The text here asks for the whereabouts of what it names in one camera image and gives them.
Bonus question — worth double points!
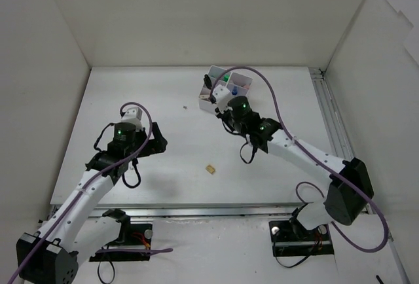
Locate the black handled scissors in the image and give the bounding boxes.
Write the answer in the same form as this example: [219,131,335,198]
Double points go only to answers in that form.
[204,74,212,90]

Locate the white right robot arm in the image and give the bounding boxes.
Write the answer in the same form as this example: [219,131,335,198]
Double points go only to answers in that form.
[217,96,374,240]

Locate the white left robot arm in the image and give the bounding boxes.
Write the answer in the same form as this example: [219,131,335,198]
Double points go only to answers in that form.
[9,122,168,283]

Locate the tan small eraser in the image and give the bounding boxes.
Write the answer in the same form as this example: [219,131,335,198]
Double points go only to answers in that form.
[206,165,215,174]

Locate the white divided organizer left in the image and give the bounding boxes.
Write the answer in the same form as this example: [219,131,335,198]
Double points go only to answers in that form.
[198,65,229,115]

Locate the white divided organizer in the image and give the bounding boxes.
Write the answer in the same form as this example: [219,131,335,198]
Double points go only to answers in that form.
[198,65,229,115]
[226,72,253,97]

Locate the white divided organizer right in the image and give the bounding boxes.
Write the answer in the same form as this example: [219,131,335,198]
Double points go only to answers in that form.
[226,72,253,97]

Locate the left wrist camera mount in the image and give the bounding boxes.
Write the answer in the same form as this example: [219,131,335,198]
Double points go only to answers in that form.
[120,107,143,132]

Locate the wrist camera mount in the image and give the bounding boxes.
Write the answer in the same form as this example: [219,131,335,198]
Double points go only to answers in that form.
[209,85,232,114]
[120,107,143,132]

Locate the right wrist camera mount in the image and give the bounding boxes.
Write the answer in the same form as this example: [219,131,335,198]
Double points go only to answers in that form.
[209,85,232,114]

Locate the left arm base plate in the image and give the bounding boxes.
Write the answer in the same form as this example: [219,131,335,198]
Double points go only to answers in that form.
[88,222,153,262]

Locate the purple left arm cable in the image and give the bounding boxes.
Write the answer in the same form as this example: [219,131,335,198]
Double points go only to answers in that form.
[6,102,173,284]

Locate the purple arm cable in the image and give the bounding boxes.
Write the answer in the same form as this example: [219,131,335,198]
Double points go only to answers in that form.
[6,102,173,284]
[209,66,389,253]

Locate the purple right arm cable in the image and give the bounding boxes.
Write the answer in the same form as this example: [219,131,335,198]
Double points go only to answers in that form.
[209,66,389,253]

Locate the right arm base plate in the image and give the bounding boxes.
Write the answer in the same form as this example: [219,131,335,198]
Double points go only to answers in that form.
[268,220,335,258]

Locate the aluminium rail frame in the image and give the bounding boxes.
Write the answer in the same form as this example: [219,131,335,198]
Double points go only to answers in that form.
[51,67,354,212]

